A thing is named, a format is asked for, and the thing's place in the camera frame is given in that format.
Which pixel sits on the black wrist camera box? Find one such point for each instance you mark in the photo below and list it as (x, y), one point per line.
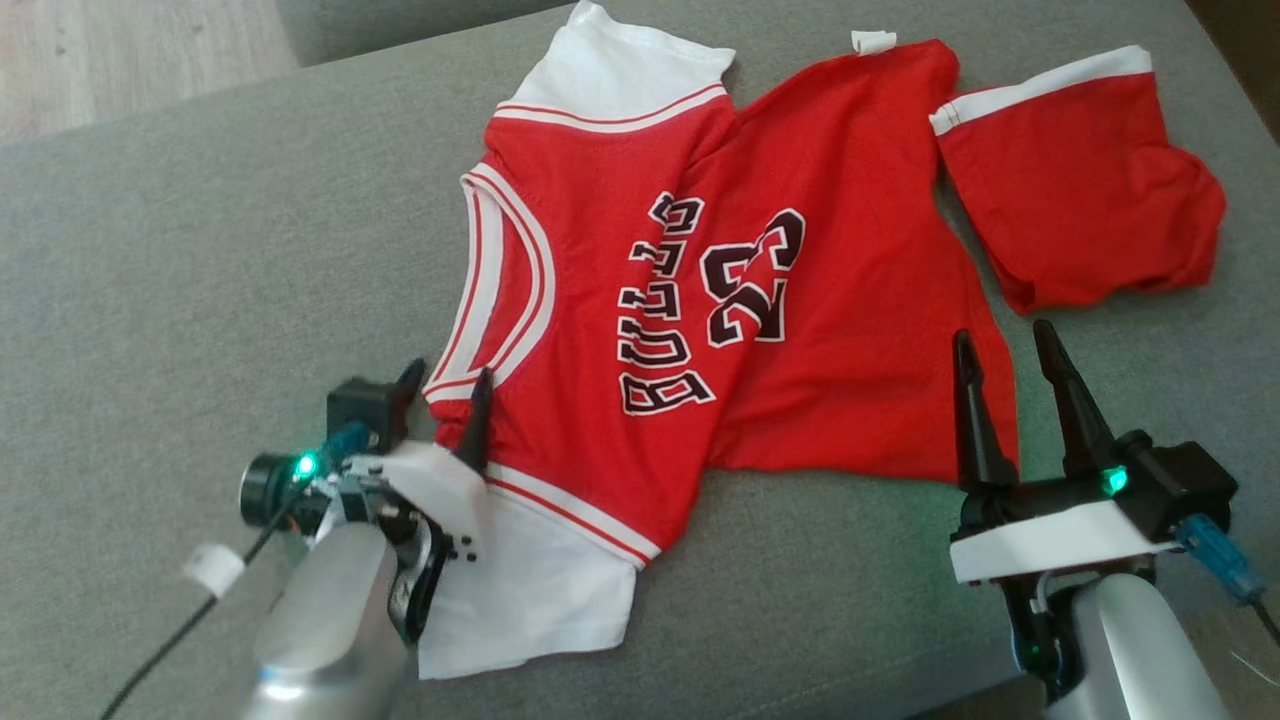
(1190, 485)
(365, 410)

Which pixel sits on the black cylindrical left wrist module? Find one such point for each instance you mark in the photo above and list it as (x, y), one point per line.
(265, 490)

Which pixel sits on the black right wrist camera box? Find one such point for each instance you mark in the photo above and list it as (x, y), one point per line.
(1190, 485)

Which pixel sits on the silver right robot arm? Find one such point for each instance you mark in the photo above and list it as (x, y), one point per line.
(1150, 650)

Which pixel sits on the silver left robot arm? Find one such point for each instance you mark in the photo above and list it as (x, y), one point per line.
(320, 620)

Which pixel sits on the grey sofa seat cushion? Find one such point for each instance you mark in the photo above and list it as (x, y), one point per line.
(400, 25)
(200, 280)

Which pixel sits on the red Bulls 23 jersey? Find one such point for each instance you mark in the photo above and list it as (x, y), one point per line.
(620, 300)

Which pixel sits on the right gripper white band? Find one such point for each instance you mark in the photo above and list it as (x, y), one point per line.
(1050, 535)

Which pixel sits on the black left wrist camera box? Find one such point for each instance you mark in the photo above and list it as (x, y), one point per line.
(365, 410)

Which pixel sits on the red shorts with white hem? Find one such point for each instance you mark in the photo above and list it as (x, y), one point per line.
(1080, 190)

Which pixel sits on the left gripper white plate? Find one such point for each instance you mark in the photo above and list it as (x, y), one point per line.
(435, 490)

